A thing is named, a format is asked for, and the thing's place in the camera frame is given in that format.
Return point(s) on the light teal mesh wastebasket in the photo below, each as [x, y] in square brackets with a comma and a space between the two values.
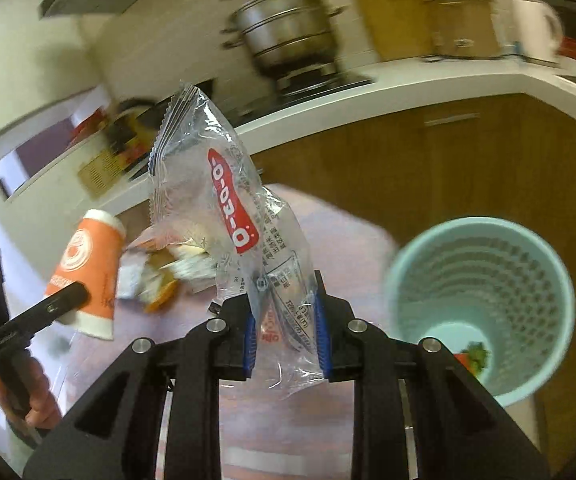
[518, 260]

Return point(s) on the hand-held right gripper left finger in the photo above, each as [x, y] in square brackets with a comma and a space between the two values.
[249, 345]

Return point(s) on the yellow woven basket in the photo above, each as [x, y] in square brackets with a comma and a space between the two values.
[100, 175]

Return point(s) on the red box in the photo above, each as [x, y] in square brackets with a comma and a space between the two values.
[85, 130]

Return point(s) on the white mug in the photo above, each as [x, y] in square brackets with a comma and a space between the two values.
[530, 27]

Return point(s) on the person's left hand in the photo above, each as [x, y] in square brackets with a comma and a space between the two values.
[43, 400]

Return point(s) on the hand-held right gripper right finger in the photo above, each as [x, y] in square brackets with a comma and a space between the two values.
[320, 340]

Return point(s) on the vegetable scraps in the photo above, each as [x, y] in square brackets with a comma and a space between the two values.
[475, 357]

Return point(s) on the large dark sauce bottle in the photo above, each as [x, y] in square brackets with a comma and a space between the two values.
[125, 135]

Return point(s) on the wooden base cabinet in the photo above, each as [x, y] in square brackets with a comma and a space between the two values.
[393, 160]

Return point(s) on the gold lidded pot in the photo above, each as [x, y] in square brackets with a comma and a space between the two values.
[460, 22]

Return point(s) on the orange paper cup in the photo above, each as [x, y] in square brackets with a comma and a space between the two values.
[93, 265]

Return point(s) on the wooden cutting board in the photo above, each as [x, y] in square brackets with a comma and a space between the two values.
[388, 10]

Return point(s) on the clear plastic snack wrapper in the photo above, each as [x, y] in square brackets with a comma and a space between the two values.
[228, 200]

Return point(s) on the pile of crumpled wrappers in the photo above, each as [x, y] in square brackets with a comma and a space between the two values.
[158, 270]

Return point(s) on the black gas stove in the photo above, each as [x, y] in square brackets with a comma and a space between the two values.
[313, 85]

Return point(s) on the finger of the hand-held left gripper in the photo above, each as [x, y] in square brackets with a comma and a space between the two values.
[63, 302]

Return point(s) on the steel steamer pot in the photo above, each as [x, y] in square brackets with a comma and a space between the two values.
[288, 25]

